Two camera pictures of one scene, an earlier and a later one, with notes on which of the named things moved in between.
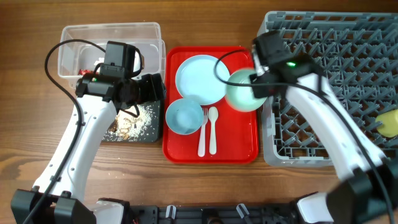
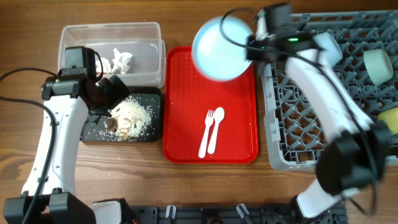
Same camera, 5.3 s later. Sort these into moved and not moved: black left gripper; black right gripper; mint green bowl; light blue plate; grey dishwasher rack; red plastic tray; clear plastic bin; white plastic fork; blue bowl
Moved: black right gripper; white plastic fork; mint green bowl; blue bowl; light blue plate; black left gripper
Not moved: red plastic tray; clear plastic bin; grey dishwasher rack
